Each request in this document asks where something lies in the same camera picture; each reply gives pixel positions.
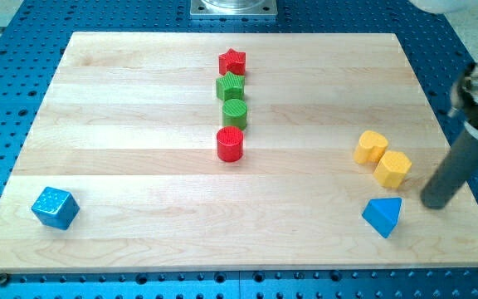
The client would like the blue triangle block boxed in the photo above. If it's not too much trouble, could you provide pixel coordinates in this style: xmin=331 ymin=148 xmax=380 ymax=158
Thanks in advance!
xmin=362 ymin=197 xmax=402 ymax=238

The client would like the red cylinder block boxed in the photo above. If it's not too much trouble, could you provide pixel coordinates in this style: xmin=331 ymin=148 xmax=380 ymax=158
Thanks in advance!
xmin=216 ymin=126 xmax=244 ymax=162

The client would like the green cylinder block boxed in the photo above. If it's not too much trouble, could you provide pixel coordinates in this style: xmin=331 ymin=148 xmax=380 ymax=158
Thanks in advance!
xmin=222 ymin=99 xmax=248 ymax=130

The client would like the green star block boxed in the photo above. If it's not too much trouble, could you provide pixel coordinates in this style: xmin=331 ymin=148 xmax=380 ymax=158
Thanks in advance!
xmin=216 ymin=71 xmax=245 ymax=101

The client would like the wooden board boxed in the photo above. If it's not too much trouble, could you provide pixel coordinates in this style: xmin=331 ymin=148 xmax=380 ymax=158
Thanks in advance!
xmin=0 ymin=32 xmax=478 ymax=273

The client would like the red star block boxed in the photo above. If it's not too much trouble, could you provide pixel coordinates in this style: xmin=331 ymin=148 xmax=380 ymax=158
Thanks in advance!
xmin=218 ymin=48 xmax=246 ymax=76

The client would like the yellow heart block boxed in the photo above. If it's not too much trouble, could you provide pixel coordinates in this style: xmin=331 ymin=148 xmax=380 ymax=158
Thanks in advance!
xmin=353 ymin=130 xmax=389 ymax=164

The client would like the yellow hexagon block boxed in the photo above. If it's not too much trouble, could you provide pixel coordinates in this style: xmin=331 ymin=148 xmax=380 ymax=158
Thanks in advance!
xmin=373 ymin=150 xmax=412 ymax=189

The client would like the blue cube block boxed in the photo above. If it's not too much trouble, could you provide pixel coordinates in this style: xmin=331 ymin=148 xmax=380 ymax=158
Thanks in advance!
xmin=31 ymin=187 xmax=80 ymax=230

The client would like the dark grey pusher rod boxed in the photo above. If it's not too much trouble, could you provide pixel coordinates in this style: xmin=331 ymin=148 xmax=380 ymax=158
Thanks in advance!
xmin=420 ymin=124 xmax=478 ymax=209

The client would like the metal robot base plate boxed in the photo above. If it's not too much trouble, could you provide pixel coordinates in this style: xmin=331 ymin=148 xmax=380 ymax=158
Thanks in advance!
xmin=190 ymin=0 xmax=278 ymax=17

